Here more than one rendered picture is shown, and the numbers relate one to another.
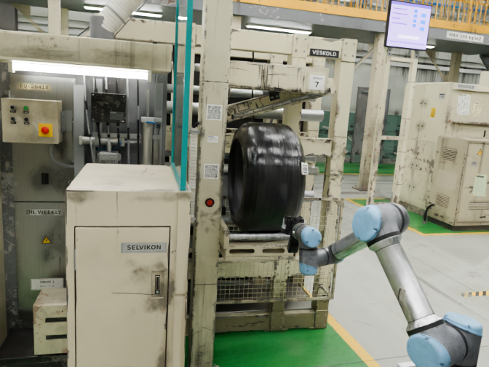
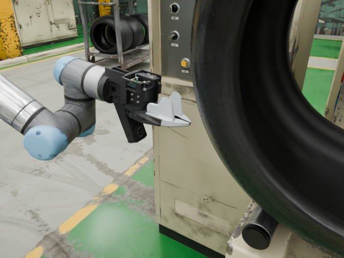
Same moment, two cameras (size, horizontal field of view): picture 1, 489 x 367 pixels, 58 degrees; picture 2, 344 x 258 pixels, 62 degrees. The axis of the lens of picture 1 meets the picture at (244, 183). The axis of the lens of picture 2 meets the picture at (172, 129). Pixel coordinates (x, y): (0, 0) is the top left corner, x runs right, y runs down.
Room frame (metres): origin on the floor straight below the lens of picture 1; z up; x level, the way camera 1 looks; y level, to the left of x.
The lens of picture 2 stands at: (2.35, -0.58, 1.26)
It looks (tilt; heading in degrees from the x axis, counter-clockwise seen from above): 27 degrees down; 135
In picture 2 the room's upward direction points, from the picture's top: straight up
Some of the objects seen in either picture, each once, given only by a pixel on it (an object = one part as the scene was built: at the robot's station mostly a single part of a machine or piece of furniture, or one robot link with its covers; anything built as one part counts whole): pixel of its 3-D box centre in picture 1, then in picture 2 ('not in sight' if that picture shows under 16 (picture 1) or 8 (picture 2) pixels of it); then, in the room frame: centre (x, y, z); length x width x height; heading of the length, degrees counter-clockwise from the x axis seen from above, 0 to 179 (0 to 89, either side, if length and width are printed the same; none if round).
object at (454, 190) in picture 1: (471, 183); not in sight; (6.17, -3.20, 0.62); 0.91 x 0.58 x 1.25; 107
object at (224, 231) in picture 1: (220, 228); not in sight; (2.27, 0.11, 0.90); 0.40 x 0.03 x 0.10; 13
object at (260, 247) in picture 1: (257, 247); (277, 205); (2.17, -0.09, 0.84); 0.36 x 0.09 x 0.06; 103
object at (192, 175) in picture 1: (193, 175); not in sight; (2.18, 0.26, 1.19); 0.05 x 0.04 x 0.48; 13
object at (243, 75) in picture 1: (271, 78); not in sight; (2.63, -0.12, 1.71); 0.61 x 0.25 x 0.15; 103
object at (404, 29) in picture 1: (407, 25); not in sight; (5.81, -1.91, 2.60); 0.60 x 0.05 x 0.55; 107
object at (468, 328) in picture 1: (459, 336); not in sight; (1.30, -0.72, 0.88); 0.13 x 0.12 x 0.14; 125
